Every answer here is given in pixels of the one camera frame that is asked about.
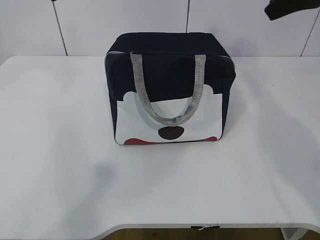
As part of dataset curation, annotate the navy blue lunch bag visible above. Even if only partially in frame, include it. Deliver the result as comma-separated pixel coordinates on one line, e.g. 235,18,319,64
104,32,236,145

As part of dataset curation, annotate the white table leg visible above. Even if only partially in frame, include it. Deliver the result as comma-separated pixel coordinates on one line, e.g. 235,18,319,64
280,227,308,240

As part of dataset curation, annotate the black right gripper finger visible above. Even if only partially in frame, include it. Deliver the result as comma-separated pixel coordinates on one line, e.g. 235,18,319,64
264,0,320,21

